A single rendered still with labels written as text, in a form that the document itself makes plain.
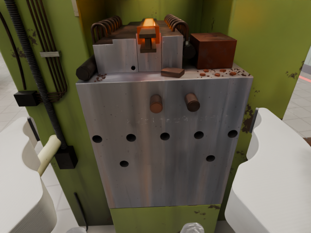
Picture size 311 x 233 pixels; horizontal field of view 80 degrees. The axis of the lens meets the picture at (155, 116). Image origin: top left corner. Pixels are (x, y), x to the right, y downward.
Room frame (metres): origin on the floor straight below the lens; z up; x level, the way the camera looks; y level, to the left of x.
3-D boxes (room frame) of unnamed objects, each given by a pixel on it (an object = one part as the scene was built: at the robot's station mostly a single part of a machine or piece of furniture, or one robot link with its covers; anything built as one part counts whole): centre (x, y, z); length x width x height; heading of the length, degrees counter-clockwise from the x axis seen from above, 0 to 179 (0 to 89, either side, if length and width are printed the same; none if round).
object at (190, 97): (0.36, -0.08, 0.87); 0.04 x 0.03 x 0.03; 0
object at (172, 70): (0.41, -0.04, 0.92); 0.04 x 0.03 x 0.01; 61
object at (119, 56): (0.65, 0.03, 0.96); 0.42 x 0.20 x 0.09; 0
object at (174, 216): (0.66, -0.02, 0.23); 0.56 x 0.38 x 0.47; 0
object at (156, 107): (0.36, 0.00, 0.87); 0.04 x 0.03 x 0.03; 0
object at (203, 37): (0.50, -0.15, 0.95); 0.12 x 0.09 x 0.07; 0
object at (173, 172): (0.66, -0.02, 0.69); 0.56 x 0.38 x 0.45; 0
